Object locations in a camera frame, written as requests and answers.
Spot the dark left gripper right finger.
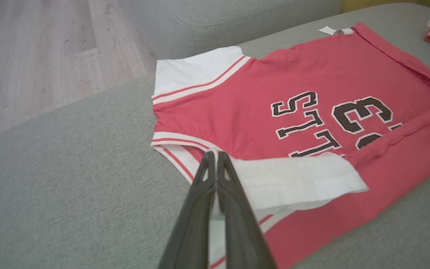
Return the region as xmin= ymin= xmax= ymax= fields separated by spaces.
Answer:
xmin=217 ymin=151 xmax=277 ymax=269

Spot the red white basketball jersey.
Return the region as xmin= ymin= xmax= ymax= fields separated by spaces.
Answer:
xmin=150 ymin=22 xmax=430 ymax=269

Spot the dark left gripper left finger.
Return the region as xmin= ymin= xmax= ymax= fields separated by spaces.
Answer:
xmin=158 ymin=149 xmax=217 ymax=269

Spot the mustard yellow cushion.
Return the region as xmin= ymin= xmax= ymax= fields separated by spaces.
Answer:
xmin=341 ymin=0 xmax=430 ymax=14

